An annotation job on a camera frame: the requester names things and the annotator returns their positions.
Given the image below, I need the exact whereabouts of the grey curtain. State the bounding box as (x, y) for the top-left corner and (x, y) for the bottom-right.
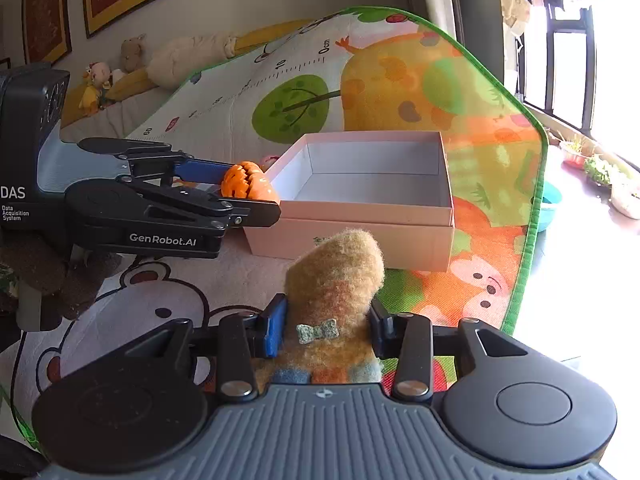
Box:
(442, 0), (506, 96)

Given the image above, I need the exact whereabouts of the yellow and white plush doll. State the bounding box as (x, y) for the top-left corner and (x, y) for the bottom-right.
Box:
(77, 61), (126, 115)

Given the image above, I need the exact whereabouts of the pink cardboard box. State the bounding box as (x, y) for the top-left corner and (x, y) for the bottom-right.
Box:
(243, 131), (456, 272)

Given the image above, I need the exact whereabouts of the cream plush toy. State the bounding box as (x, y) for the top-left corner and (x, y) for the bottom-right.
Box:
(147, 31), (240, 89)

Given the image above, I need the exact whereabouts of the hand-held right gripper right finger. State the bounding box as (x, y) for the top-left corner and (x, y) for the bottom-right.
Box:
(369, 299), (528, 402)

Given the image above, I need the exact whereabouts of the white plant bowl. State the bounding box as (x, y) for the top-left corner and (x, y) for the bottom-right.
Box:
(610, 180), (640, 220)

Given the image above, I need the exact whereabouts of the black window frame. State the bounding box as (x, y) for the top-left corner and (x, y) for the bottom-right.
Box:
(515, 0), (640, 131)

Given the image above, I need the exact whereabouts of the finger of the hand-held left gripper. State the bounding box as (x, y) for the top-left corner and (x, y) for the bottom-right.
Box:
(77, 137), (237, 185)
(119, 175), (282, 232)

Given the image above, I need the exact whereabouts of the colourful cartoon play mat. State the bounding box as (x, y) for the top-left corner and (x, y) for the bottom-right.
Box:
(0, 6), (548, 461)

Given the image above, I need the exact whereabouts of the person's left hand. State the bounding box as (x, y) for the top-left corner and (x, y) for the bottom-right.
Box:
(0, 232), (124, 321)

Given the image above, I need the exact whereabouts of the green potted plant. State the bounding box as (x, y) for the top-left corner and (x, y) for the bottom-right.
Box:
(584, 154), (628, 188)

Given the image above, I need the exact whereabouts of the long yellow pillow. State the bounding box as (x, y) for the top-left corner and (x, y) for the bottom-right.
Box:
(60, 19), (313, 128)

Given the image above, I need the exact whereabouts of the brown felt plush toy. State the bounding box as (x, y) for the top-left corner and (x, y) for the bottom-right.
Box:
(252, 227), (386, 386)

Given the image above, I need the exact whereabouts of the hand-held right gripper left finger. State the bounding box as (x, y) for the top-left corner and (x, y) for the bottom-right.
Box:
(122, 294), (290, 402)

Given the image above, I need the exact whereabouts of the beige hanging hat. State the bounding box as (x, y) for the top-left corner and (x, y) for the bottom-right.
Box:
(499, 0), (531, 38)

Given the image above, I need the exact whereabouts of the grey bear plush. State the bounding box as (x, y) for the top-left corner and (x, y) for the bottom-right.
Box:
(120, 34), (151, 73)

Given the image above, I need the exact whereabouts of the teal bowl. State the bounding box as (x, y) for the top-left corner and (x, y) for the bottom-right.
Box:
(534, 180), (563, 233)

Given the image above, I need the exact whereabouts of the red pot with plant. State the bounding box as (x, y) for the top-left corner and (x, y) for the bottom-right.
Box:
(559, 136), (598, 170)

